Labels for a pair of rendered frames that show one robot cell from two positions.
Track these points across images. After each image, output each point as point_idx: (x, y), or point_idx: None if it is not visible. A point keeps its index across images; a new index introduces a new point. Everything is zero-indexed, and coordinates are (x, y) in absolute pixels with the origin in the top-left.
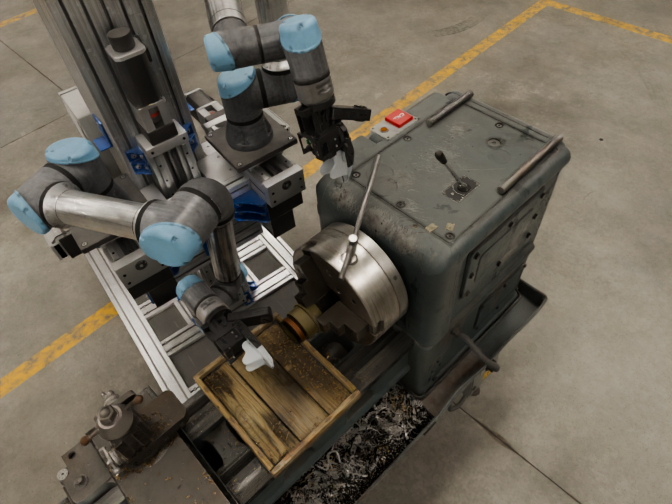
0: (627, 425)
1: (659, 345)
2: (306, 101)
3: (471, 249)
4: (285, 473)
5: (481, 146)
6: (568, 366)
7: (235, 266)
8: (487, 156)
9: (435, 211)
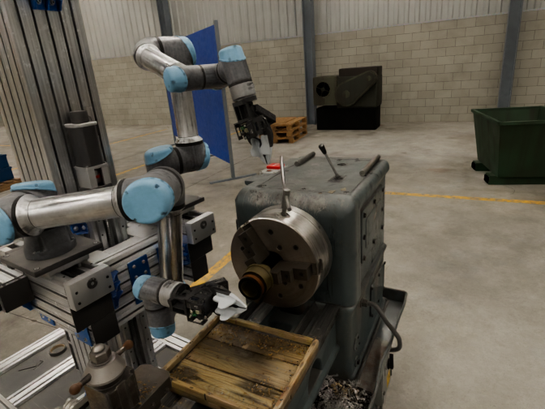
0: (504, 399)
1: (486, 339)
2: (241, 95)
3: (362, 200)
4: None
5: (335, 166)
6: (438, 372)
7: (182, 267)
8: (342, 168)
9: (328, 187)
